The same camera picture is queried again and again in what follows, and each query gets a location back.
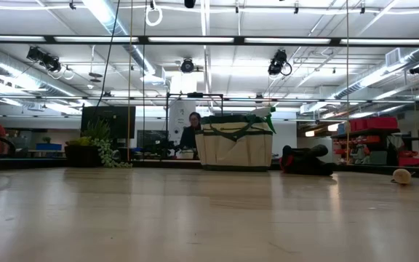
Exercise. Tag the black ceiling camera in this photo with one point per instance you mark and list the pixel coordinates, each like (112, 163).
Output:
(418, 69)
(44, 58)
(276, 63)
(187, 66)

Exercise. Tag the white pillar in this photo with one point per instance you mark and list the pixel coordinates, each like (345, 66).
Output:
(176, 116)

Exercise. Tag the beige canvas gardening bag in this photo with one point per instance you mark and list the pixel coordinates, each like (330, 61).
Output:
(235, 149)

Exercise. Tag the potted succulent plant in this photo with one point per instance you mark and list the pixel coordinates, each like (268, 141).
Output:
(86, 154)

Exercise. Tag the red storage bin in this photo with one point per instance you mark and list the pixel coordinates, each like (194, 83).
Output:
(411, 162)
(377, 123)

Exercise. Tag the black overhead beam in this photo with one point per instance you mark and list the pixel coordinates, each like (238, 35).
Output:
(142, 39)

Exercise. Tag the black metal table frame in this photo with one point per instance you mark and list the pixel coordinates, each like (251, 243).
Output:
(151, 163)

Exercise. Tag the dark storage shelf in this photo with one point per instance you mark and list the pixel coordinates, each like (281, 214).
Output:
(366, 131)

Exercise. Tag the green spray bottle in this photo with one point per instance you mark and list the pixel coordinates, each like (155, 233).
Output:
(262, 112)

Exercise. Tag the black monitor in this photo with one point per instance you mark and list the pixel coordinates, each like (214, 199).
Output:
(107, 122)

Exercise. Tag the red and black gardening gloves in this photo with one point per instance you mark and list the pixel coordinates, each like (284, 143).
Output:
(304, 160)

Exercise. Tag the blue box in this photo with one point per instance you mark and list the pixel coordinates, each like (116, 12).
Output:
(49, 146)

